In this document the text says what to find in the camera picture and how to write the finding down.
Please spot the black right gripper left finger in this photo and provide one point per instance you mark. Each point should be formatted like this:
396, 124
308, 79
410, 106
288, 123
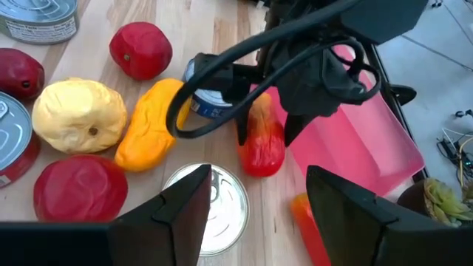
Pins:
166, 229

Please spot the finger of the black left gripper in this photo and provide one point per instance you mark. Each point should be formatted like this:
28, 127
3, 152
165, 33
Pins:
244, 125
293, 127

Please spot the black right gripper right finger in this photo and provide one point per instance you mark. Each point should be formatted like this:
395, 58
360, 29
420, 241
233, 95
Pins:
354, 229

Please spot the red-orange elongated fruit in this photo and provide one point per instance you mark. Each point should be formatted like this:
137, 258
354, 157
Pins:
262, 151
306, 229

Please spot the blue-labelled tin can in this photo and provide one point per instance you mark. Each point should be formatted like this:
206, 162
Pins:
207, 107

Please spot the orange-yellow mango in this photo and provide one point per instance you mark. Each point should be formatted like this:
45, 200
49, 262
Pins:
148, 129

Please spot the dark red pomegranate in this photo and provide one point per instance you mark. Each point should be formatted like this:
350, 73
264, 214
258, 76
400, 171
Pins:
18, 72

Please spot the pink plastic tray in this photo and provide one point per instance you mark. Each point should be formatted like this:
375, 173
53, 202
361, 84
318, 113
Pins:
351, 147

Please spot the silver tin can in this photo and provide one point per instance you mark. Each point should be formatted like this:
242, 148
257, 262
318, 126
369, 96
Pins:
229, 214
37, 18

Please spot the potted succulent plant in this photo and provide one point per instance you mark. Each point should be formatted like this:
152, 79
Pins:
443, 201

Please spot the red round fruit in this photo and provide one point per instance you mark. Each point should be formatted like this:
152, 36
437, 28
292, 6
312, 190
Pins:
140, 50
79, 188

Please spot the pale yellow lumpy fruit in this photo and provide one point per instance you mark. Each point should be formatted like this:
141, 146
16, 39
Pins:
79, 114

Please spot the red-labelled tin can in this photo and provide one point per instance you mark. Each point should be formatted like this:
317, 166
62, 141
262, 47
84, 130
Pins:
15, 140

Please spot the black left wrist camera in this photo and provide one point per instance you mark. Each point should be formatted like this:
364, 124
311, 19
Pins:
384, 18

